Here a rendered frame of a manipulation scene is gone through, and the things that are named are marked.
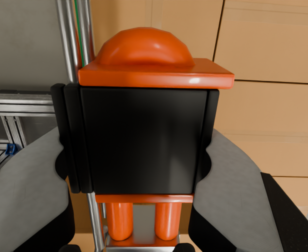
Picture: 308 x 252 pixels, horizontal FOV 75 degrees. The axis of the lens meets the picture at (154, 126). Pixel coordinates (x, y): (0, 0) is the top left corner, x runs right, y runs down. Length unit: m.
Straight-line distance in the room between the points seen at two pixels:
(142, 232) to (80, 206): 0.30
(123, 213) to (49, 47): 1.20
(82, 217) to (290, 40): 0.74
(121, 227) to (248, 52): 0.64
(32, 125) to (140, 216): 1.10
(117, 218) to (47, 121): 1.07
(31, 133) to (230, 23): 1.09
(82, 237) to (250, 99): 0.64
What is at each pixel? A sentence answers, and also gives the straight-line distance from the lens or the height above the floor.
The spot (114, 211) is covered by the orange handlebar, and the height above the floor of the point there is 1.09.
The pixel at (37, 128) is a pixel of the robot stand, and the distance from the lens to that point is 1.26.
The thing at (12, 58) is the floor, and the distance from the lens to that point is 1.42.
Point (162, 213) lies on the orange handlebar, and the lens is 0.17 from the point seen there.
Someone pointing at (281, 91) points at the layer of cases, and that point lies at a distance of 0.82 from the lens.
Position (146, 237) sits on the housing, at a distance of 0.20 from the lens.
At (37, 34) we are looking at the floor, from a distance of 1.33.
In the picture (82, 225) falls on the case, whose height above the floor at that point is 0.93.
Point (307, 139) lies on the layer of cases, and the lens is 0.98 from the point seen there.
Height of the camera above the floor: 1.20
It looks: 63 degrees down
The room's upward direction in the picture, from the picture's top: 176 degrees clockwise
